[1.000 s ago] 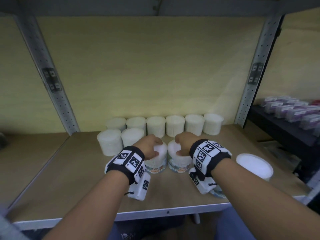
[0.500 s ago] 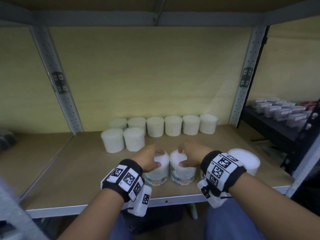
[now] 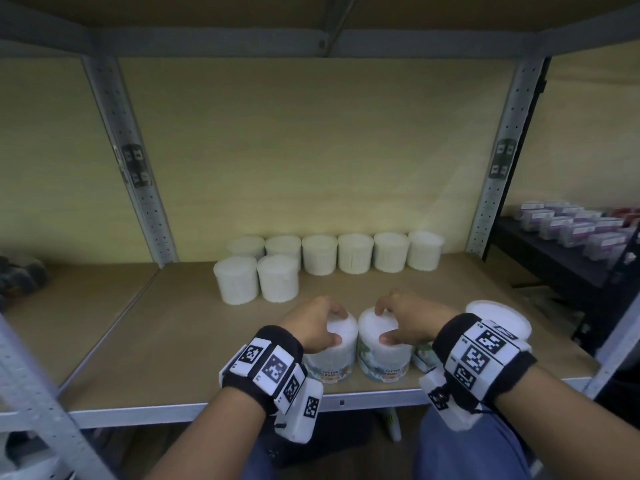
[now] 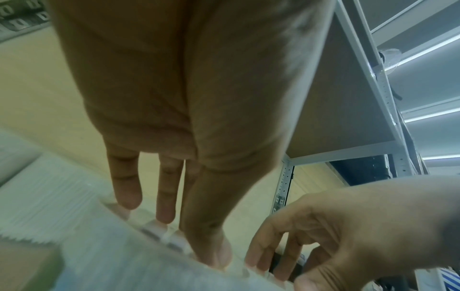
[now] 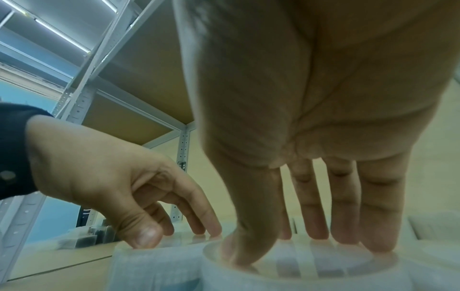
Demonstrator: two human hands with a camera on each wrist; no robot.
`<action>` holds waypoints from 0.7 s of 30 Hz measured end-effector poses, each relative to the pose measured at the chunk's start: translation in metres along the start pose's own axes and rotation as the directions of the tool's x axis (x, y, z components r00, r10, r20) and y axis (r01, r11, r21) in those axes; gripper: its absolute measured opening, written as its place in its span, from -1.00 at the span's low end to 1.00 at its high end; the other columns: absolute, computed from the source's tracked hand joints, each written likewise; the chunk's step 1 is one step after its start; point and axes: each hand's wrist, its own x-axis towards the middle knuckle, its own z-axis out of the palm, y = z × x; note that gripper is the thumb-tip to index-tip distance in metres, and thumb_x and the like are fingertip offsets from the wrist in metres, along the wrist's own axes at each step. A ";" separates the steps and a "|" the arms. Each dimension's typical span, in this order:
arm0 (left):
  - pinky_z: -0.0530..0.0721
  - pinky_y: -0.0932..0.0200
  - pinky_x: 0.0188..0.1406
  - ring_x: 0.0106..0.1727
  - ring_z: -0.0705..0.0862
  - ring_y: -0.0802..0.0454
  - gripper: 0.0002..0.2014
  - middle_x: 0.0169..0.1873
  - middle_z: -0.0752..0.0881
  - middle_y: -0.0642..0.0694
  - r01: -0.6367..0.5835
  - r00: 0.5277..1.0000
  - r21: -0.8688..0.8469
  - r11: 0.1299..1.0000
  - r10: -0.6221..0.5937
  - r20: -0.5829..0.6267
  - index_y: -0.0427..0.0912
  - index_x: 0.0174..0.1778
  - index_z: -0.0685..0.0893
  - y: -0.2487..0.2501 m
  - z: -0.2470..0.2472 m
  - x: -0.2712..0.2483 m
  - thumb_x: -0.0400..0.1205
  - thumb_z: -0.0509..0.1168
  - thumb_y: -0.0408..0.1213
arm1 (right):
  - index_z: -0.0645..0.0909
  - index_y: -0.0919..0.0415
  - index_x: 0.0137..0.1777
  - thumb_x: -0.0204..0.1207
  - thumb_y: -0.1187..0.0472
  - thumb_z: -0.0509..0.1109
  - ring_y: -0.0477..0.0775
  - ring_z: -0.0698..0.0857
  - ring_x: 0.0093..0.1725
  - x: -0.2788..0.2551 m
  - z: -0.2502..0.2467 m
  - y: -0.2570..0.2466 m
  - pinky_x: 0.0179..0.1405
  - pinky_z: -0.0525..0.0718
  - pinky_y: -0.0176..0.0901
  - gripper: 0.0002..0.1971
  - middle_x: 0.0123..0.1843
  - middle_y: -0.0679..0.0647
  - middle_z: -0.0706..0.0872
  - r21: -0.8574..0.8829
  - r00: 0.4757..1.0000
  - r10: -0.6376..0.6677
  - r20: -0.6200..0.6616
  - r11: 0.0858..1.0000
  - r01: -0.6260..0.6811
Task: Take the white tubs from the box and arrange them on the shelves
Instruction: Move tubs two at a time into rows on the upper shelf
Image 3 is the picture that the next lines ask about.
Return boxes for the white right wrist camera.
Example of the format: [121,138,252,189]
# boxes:
[419,367,483,432]

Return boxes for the small white spray bottle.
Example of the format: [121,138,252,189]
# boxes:
[382,410,403,443]

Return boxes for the person's left leg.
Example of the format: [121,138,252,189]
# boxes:
[242,434,281,480]

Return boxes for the person's right forearm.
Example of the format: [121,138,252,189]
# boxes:
[495,364,640,480]

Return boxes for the black left wristband with markers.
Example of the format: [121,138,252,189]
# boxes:
[218,324,309,417]

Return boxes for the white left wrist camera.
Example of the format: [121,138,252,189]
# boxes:
[273,377,325,445]

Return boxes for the person's right leg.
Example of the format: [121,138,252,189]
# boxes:
[413,407,533,480]

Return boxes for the black right wristband with markers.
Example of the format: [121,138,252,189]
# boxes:
[432,313,539,408]

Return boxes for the grey metal shelf wooden boards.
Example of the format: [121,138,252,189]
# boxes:
[0,0,640,480]

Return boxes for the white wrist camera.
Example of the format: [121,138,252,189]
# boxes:
[273,377,325,445]
[419,367,483,432]

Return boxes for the dark small pouch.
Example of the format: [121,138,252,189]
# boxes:
[0,254,51,305]

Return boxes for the white device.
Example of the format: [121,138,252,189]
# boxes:
[0,432,76,480]

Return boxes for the dark grey printed bag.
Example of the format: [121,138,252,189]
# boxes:
[272,409,381,468]

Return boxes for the pile of small plastic packets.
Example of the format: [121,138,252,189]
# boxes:
[515,199,640,268]

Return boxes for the group of white cotton-swab tubs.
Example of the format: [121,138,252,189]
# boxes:
[213,230,446,305]

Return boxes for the person's left hand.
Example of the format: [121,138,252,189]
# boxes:
[277,295,351,355]

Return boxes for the person's right hand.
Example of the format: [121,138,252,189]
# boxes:
[375,289,461,345]

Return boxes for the person's left forearm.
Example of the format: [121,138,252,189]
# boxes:
[145,387,266,480]

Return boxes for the black marker tag plate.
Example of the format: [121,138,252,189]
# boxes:
[119,143,153,188]
[489,138,517,181]

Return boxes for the black wristband with markers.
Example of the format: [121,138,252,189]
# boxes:
[218,324,309,417]
[432,313,539,408]

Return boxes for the person's leg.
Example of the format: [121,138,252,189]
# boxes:
[242,434,281,480]
[413,407,533,480]

